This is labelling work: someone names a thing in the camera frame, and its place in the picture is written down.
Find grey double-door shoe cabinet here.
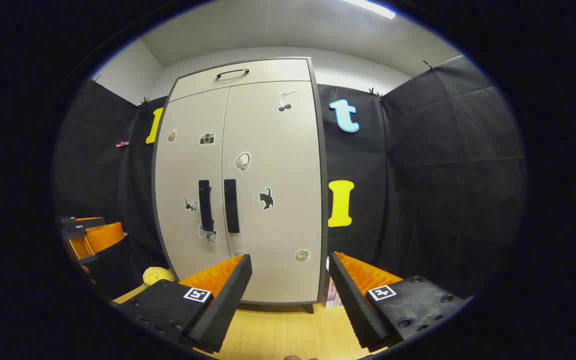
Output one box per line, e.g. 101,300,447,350
151,56,330,315

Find grey door with headphone sticker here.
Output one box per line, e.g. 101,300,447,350
221,81,325,303

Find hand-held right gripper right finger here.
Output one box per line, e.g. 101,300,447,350
328,251,469,352

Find black backdrop cloth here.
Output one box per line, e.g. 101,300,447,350
53,55,528,311

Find white patterned box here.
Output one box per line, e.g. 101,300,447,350
324,257,344,308

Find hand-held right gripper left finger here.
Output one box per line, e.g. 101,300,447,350
113,253,253,354

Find grey cabinet drawer black handle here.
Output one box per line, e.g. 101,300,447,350
169,58,313,102

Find long ceiling light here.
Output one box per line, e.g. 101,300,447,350
340,0,396,20

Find grey door with camera sticker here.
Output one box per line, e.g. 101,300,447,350
154,87,231,281

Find yellow plush toy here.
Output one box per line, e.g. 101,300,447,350
142,266,176,287

